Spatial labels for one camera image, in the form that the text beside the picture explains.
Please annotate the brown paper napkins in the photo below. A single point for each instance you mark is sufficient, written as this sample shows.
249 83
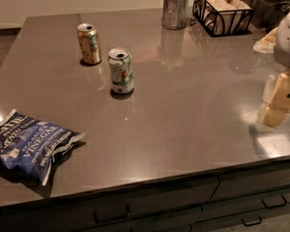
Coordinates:
224 5

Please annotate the dark cabinet drawer right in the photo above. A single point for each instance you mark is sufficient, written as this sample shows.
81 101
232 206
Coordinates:
245 196

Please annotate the dark cabinet drawer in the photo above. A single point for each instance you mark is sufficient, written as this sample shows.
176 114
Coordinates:
142 208
245 196

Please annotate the dark cabinet drawer left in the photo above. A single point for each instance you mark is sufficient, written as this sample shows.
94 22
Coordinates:
142 208

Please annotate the metal utensil cup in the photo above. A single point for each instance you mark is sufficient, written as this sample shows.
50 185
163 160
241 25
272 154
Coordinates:
174 14

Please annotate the blue potato chip bag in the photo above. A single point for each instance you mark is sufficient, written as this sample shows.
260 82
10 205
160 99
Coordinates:
30 145

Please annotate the gold soda can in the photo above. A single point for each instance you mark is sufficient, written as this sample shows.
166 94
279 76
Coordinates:
89 42

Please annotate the green white 7up can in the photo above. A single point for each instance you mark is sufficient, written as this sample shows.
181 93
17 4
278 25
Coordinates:
119 60

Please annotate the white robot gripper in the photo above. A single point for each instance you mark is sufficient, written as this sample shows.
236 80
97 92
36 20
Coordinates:
288 42

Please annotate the yellow snack bag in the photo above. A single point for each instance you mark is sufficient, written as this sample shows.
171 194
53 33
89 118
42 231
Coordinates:
267 43

